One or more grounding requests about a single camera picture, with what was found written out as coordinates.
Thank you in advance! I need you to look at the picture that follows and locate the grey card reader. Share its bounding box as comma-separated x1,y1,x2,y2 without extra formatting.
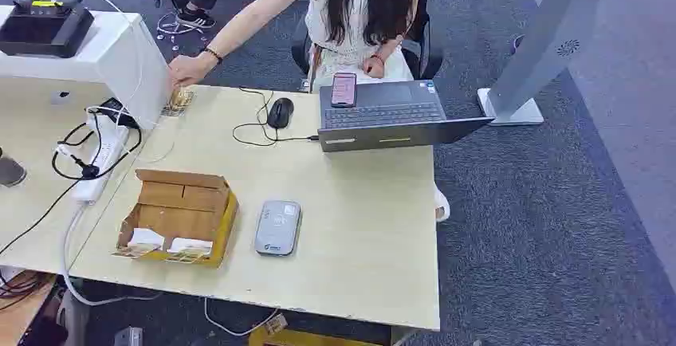
253,199,303,258

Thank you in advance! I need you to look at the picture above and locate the person's right hand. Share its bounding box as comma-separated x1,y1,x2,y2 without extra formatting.
167,52,218,89

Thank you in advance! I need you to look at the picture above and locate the smartphone with pink screen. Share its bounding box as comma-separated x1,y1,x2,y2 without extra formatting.
330,73,359,109

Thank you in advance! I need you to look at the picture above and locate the silver chair base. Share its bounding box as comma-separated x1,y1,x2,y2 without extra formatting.
155,10,206,52

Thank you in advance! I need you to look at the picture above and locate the thin white cable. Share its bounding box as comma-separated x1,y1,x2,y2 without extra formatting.
51,0,176,164

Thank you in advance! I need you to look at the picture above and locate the wooden shelf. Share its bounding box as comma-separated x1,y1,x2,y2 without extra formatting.
0,270,58,346

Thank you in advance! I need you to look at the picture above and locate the white cable under desk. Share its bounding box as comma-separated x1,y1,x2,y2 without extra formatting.
203,297,281,338

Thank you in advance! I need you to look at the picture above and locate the white shoe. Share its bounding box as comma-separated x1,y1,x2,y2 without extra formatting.
434,185,451,224

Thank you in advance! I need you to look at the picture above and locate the small card on floor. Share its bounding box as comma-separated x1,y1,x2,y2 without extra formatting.
264,313,289,336

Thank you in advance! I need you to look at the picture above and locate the black office chair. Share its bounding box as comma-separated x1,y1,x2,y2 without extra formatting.
291,0,445,82

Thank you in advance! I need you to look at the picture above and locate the white cabinet box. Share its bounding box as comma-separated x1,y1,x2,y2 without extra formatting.
0,5,173,132

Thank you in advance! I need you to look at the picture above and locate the black power adapter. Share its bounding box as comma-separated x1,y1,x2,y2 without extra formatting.
98,97,140,130

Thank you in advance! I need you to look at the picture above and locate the seated person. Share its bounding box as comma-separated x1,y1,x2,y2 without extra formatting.
303,0,426,94

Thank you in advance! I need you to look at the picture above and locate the brown open card box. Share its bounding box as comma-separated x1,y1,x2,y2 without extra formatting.
112,168,240,269

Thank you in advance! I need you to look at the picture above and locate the black computer mouse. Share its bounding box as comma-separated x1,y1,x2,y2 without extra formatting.
266,97,295,130

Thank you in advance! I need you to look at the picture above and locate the person's left hand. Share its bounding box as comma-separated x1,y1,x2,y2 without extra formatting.
362,55,387,80

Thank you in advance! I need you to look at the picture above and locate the white card with print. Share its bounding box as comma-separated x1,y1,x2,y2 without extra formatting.
112,227,167,260
165,237,214,265

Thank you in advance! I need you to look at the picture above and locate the white power strip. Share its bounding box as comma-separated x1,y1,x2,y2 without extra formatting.
70,113,131,205

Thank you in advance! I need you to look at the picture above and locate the yellow frame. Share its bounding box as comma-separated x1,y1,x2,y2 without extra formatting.
248,326,383,346

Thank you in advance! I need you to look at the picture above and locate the thick white power cord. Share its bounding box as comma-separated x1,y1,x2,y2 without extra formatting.
61,202,163,309

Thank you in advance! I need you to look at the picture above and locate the black mouse cable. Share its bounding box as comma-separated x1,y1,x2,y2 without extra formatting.
232,86,320,148

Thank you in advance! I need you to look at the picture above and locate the black router with antennas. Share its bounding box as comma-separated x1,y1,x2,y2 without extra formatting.
0,0,102,60

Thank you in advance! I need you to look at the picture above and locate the grey laptop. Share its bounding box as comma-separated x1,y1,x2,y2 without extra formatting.
317,79,495,153

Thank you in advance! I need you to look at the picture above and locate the dark round object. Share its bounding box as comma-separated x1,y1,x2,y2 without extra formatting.
0,147,28,188

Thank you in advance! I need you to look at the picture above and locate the black power cable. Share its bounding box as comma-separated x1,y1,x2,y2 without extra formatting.
0,120,143,258

